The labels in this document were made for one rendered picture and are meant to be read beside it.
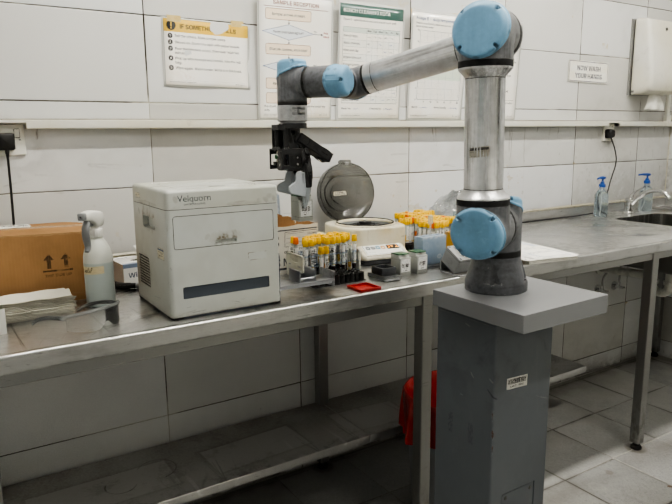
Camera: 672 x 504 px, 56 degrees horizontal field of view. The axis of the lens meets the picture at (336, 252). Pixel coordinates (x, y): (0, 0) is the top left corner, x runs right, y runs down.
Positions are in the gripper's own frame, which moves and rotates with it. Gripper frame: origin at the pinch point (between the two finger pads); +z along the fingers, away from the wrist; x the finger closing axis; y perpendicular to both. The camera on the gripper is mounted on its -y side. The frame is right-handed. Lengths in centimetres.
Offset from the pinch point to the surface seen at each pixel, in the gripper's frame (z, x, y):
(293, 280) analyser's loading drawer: 20.5, -0.5, 2.8
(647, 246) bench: 26, 5, -143
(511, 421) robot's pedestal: 51, 45, -32
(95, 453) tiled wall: 83, -59, 46
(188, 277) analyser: 14.8, 5.2, 32.7
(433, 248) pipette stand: 19, -7, -50
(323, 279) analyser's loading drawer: 20.6, 2.5, -4.6
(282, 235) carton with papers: 12.6, -25.0, -6.5
